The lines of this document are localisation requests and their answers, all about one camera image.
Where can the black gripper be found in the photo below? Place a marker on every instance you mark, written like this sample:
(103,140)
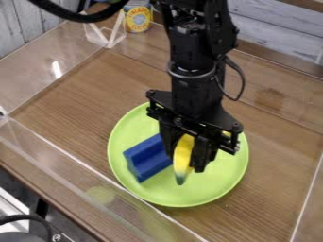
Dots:
(190,110)

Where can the yellow toy banana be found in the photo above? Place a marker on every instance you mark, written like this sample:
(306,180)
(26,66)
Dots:
(182,158)

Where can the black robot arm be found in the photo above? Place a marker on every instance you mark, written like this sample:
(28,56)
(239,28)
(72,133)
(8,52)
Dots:
(202,35)

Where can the green round plate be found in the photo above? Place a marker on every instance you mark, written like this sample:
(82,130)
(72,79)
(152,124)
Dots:
(202,188)

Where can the blue foam block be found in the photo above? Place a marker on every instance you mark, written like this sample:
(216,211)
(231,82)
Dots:
(147,158)

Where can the yellow labelled can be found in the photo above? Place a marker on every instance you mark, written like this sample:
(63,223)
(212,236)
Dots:
(138,12)

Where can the clear acrylic enclosure wall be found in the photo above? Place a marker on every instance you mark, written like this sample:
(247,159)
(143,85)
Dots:
(67,89)

